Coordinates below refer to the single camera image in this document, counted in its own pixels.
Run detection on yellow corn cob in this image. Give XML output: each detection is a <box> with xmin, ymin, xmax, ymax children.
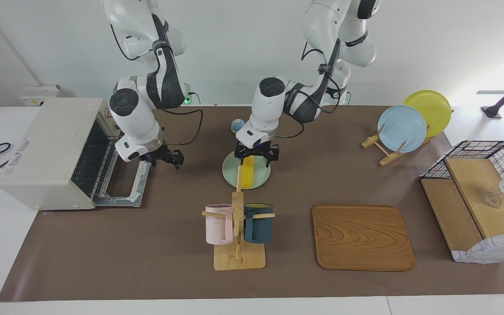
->
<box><xmin>240</xmin><ymin>156</ymin><xmax>256</xmax><ymax>189</ymax></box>

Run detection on mint green plate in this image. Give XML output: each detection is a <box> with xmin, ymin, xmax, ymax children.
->
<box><xmin>222</xmin><ymin>151</ymin><xmax>271</xmax><ymax>190</ymax></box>

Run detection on oven door with handle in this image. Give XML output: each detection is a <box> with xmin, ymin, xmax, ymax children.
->
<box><xmin>92</xmin><ymin>149</ymin><xmax>153</xmax><ymax>207</ymax></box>

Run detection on white toaster oven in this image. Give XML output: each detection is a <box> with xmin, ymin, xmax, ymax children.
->
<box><xmin>0</xmin><ymin>97</ymin><xmax>123</xmax><ymax>210</ymax></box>

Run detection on dark blue mug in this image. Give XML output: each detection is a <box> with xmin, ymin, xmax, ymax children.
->
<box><xmin>243</xmin><ymin>203</ymin><xmax>274</xmax><ymax>244</ymax></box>

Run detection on pink mug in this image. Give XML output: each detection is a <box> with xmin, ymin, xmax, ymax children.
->
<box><xmin>205</xmin><ymin>204</ymin><xmax>234</xmax><ymax>245</ymax></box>

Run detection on brown table mat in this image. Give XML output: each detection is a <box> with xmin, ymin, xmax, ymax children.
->
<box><xmin>0</xmin><ymin>105</ymin><xmax>504</xmax><ymax>302</ymax></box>

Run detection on wooden mug tree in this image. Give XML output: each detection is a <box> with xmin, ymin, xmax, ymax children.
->
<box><xmin>202</xmin><ymin>165</ymin><xmax>276</xmax><ymax>271</ymax></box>

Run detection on wooden plate rack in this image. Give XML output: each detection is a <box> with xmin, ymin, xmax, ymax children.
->
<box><xmin>361</xmin><ymin>123</ymin><xmax>434</xmax><ymax>167</ymax></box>

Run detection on wooden serving tray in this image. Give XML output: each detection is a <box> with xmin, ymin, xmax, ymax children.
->
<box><xmin>312</xmin><ymin>204</ymin><xmax>416</xmax><ymax>272</ymax></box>

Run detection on white electrical box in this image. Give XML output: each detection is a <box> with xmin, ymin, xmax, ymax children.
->
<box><xmin>19</xmin><ymin>84</ymin><xmax>67</xmax><ymax>106</ymax></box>

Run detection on light blue plate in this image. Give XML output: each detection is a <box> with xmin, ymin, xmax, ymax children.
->
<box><xmin>377</xmin><ymin>105</ymin><xmax>427</xmax><ymax>153</ymax></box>

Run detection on yellow plate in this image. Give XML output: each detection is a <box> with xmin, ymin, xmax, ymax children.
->
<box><xmin>404</xmin><ymin>90</ymin><xmax>452</xmax><ymax>137</ymax></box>

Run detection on wooden shelf box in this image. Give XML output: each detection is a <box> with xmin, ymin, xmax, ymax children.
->
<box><xmin>420</xmin><ymin>157</ymin><xmax>504</xmax><ymax>254</ymax></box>

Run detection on small clear glass bowl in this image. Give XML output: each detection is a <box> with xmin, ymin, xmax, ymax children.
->
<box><xmin>482</xmin><ymin>191</ymin><xmax>503</xmax><ymax>208</ymax></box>

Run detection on white checked cloth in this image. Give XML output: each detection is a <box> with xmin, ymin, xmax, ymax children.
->
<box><xmin>451</xmin><ymin>231</ymin><xmax>504</xmax><ymax>264</ymax></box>

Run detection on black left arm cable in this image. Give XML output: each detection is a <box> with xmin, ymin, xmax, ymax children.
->
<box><xmin>274</xmin><ymin>42</ymin><xmax>345</xmax><ymax>140</ymax></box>

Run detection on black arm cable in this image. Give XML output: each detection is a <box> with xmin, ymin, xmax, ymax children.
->
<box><xmin>274</xmin><ymin>42</ymin><xmax>345</xmax><ymax>140</ymax></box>
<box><xmin>160</xmin><ymin>107</ymin><xmax>204</xmax><ymax>146</ymax></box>

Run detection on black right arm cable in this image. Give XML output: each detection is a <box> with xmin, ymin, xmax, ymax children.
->
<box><xmin>160</xmin><ymin>107</ymin><xmax>204</xmax><ymax>146</ymax></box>

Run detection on metal oven wire rack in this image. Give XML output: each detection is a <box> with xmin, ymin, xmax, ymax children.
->
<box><xmin>72</xmin><ymin>127</ymin><xmax>117</xmax><ymax>200</ymax></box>

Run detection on black wire basket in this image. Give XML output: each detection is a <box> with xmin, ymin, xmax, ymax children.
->
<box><xmin>420</xmin><ymin>140</ymin><xmax>504</xmax><ymax>219</ymax></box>

